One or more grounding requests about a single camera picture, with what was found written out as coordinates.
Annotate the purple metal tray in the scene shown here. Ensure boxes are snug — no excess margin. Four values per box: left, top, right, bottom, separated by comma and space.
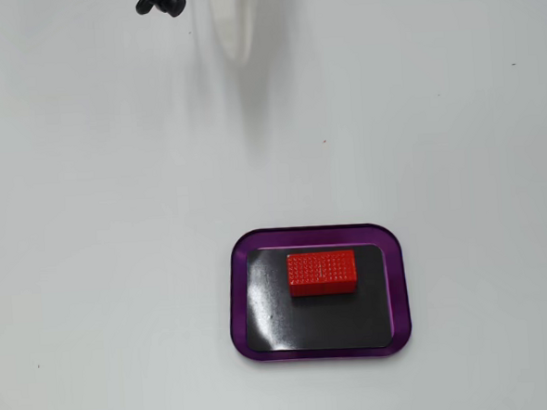
223, 219, 414, 367

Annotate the red studded cube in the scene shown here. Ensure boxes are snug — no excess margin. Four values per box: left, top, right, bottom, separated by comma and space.
286, 249, 358, 299

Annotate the black tray mat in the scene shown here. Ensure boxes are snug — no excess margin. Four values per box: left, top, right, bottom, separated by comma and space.
241, 240, 396, 356

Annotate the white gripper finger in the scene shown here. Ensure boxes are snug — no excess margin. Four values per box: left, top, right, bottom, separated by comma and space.
208, 0, 260, 69

